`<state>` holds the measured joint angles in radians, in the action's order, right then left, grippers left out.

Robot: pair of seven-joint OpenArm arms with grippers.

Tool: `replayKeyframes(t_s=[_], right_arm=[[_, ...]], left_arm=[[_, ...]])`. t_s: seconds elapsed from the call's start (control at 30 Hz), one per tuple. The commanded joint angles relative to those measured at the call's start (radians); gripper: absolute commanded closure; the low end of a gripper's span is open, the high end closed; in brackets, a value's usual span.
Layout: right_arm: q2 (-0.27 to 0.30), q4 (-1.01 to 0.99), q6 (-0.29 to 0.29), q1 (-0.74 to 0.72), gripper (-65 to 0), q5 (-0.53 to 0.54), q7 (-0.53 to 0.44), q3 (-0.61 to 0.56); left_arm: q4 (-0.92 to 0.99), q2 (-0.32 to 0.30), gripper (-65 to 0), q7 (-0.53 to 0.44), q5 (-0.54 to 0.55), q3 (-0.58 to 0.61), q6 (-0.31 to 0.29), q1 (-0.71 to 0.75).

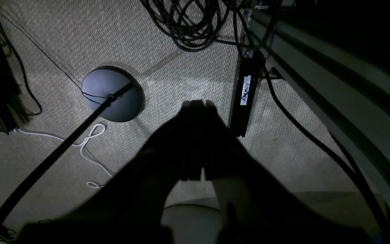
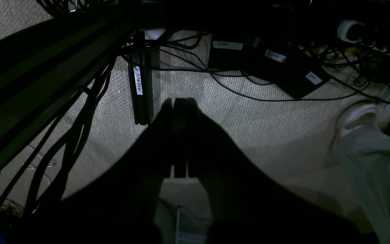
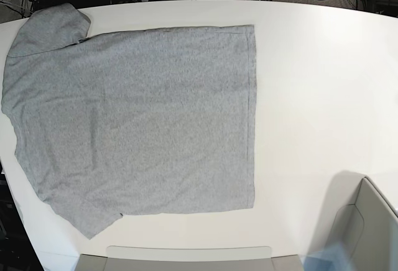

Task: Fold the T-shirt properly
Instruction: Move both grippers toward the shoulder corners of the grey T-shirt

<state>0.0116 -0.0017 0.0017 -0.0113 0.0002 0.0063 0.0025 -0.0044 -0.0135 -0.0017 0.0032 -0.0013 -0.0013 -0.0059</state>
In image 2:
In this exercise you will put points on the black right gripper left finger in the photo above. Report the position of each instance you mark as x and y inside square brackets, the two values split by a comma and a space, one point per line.
[119, 207]

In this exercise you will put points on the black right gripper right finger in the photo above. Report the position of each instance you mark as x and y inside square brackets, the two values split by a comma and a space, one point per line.
[248, 207]

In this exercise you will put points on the grey trouser leg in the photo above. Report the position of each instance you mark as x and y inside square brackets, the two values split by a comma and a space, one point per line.
[364, 154]

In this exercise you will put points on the black power adapter brick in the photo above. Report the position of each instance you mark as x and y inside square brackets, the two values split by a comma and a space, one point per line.
[286, 66]

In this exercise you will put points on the white shoe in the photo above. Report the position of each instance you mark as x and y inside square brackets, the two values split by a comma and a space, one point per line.
[356, 116]

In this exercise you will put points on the white power strip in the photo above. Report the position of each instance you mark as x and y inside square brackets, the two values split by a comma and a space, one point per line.
[355, 32]

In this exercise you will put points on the black aluminium frame post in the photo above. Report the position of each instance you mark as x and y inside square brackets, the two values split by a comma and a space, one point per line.
[140, 81]

